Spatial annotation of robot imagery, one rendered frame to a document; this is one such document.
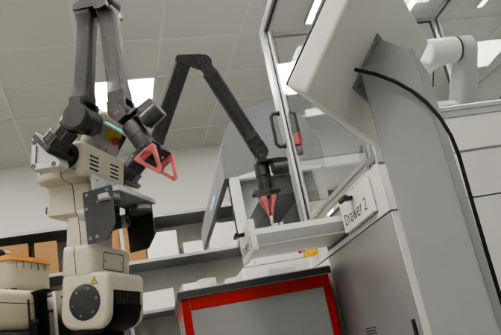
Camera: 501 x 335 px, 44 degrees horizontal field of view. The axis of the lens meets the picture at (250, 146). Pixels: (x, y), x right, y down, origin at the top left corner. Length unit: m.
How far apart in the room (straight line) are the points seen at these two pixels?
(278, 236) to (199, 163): 4.74
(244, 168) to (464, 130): 1.47
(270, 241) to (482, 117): 0.79
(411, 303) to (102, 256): 0.91
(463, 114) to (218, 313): 1.09
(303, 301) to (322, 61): 1.33
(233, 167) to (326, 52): 2.01
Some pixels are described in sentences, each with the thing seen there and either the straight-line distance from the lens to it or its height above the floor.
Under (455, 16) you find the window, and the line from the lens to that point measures 2.19.
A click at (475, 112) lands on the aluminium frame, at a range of 2.02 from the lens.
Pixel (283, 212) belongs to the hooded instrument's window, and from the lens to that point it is 3.16.
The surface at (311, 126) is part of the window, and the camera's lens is 2.47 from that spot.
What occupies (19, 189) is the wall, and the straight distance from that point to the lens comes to 6.78.
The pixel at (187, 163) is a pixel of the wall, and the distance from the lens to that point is 6.82.
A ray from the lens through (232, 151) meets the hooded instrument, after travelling 3.19.
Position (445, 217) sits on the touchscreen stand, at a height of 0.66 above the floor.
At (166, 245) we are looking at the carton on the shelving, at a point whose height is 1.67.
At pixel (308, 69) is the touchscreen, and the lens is 1.20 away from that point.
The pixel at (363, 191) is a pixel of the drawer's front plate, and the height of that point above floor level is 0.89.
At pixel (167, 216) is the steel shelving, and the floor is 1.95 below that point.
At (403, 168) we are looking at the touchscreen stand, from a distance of 1.28.
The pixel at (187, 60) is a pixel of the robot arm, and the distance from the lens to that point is 2.22.
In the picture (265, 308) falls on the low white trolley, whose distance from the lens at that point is 2.34.
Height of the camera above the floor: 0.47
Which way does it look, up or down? 19 degrees up
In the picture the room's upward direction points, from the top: 11 degrees counter-clockwise
